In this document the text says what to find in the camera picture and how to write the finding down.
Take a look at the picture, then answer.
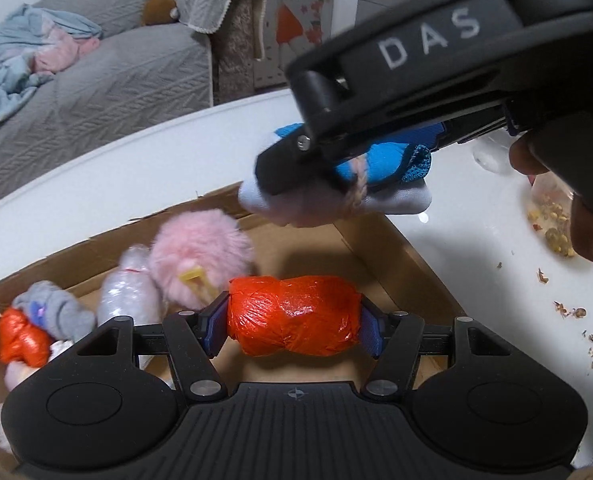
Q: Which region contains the blue grey sock braided tie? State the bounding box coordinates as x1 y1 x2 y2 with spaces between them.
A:
238 140 432 228

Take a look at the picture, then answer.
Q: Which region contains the clear plastic bag bundle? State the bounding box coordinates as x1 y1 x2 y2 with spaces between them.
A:
97 244 165 326

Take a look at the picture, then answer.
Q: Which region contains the pink fluffy pom-pom toy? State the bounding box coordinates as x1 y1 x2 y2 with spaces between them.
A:
149 209 254 311

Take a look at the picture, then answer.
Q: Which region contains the large orange plastic bag roll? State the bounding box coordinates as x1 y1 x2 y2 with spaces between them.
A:
228 275 362 356

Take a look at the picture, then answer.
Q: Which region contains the grey sock with blue bow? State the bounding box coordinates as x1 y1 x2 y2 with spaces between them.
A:
11 281 97 342

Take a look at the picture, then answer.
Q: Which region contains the small orange plastic bag ball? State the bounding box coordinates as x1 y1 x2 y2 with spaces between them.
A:
0 308 51 367

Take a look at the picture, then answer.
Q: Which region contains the white cloth purple fuzzy band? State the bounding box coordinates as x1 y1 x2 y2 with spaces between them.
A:
49 340 73 361

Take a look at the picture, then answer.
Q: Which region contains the pink towel roll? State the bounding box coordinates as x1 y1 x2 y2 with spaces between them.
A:
4 361 38 391

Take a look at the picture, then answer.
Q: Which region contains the white striped cloth beige tie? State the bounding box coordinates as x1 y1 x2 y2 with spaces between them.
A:
0 403 12 454

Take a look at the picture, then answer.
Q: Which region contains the person's right hand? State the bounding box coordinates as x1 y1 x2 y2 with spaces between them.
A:
507 131 593 311

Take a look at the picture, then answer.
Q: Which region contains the clear plastic cup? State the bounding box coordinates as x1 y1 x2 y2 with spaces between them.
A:
472 129 513 174

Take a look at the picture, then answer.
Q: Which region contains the clear bowl of snacks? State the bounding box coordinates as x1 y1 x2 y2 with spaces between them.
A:
526 174 576 259

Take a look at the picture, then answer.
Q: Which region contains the grey cabinet with stickers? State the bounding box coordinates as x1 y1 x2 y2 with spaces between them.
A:
253 0 333 90

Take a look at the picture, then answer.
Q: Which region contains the grey sofa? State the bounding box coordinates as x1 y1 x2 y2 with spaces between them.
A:
0 0 265 200

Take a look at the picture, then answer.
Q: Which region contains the brown plush toy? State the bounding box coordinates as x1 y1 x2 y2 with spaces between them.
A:
141 0 179 26

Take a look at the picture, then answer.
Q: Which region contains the pink garment on sofa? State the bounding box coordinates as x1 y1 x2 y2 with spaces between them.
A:
32 26 101 74

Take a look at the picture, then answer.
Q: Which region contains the light blue blanket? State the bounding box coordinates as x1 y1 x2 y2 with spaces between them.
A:
0 4 102 125

